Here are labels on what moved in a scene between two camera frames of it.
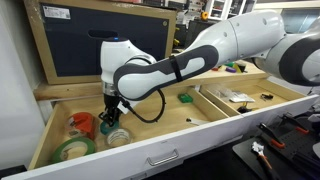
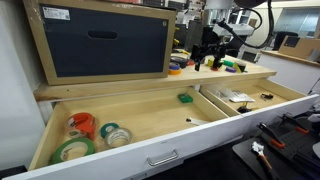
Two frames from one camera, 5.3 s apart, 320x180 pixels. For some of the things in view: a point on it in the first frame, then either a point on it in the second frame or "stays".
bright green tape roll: x=230 y=64 stays
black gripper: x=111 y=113 -> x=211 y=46
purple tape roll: x=230 y=69 stays
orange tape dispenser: x=82 y=124 stays
